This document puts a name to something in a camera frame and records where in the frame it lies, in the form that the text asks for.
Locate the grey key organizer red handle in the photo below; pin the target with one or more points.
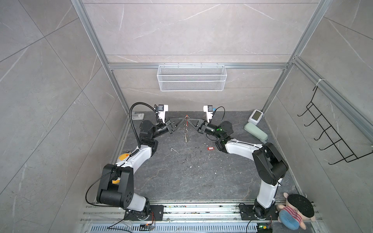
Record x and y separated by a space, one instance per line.
186 128

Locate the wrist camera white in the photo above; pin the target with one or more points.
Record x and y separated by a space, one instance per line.
161 112
209 111

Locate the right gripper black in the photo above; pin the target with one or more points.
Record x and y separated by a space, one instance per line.
201 129

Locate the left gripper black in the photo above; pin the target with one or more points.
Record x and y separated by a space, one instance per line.
169 125

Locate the white corner bracket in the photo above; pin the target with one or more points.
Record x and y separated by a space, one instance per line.
137 116

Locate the white wire mesh basket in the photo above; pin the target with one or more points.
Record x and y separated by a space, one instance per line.
173 78

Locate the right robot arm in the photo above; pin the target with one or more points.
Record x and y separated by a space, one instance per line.
269 163

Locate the white digital timer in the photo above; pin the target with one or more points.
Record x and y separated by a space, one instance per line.
255 117

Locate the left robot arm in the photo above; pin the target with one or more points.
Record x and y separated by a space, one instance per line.
116 187

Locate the black wire hook rack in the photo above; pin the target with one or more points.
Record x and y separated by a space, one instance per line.
330 133

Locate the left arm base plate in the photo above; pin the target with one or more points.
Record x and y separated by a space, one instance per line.
152 212

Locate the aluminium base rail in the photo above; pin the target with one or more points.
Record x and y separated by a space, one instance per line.
211 216

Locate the boy plush doll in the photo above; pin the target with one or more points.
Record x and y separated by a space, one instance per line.
295 212

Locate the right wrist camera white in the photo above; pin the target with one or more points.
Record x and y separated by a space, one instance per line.
209 111

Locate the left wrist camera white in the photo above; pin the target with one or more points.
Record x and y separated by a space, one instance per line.
161 112

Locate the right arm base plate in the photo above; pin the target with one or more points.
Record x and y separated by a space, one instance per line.
250 212

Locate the yellow plush toy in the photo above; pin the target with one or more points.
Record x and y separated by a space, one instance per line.
122 157

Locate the green eyeglass case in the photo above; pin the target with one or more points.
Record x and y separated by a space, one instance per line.
256 132

